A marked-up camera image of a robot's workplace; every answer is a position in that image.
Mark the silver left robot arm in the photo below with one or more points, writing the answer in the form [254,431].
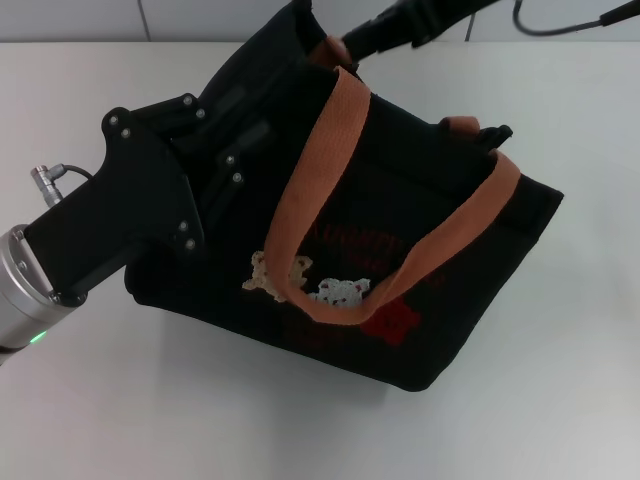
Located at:
[25,300]

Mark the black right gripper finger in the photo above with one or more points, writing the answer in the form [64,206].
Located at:
[372,25]
[390,40]

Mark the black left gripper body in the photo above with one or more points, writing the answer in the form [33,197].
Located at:
[130,200]

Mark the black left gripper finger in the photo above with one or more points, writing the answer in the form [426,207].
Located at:
[175,110]
[227,175]

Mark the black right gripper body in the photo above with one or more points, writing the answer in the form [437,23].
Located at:
[440,15]

